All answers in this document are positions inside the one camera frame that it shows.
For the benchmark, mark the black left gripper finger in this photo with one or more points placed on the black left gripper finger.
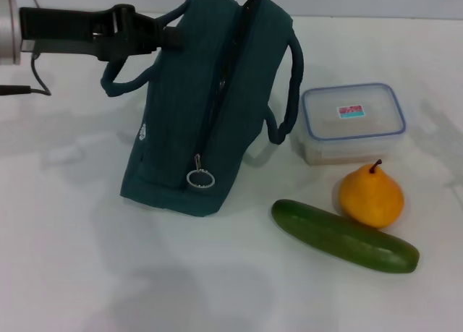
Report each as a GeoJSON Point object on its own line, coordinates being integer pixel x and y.
{"type": "Point", "coordinates": [170, 37]}

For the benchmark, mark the dark teal insulated lunch bag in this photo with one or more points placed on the dark teal insulated lunch bag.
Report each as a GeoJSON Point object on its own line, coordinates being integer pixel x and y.
{"type": "Point", "coordinates": [188, 111]}

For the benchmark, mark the yellow pear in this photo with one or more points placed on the yellow pear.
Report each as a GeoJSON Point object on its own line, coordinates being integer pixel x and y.
{"type": "Point", "coordinates": [372, 198]}

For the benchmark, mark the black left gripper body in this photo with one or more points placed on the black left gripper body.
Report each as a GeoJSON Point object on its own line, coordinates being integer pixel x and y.
{"type": "Point", "coordinates": [65, 28]}

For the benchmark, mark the green cucumber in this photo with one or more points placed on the green cucumber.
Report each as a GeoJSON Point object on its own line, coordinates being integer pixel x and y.
{"type": "Point", "coordinates": [343, 238]}

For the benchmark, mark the clear blue-rimmed food container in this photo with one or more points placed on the clear blue-rimmed food container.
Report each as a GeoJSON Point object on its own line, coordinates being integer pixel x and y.
{"type": "Point", "coordinates": [347, 129]}

